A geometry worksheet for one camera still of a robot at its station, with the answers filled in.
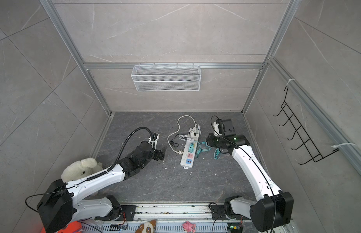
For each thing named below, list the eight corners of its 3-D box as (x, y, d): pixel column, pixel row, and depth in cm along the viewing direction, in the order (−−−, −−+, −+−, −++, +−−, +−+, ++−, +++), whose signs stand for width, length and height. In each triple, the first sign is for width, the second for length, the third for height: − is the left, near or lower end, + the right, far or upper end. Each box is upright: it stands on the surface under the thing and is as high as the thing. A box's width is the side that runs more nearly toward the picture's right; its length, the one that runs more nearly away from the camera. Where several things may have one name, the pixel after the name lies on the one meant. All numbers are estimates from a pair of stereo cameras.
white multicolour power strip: (179, 167, 91) (178, 161, 84) (190, 133, 107) (190, 126, 101) (189, 170, 89) (190, 165, 83) (199, 135, 106) (200, 129, 100)
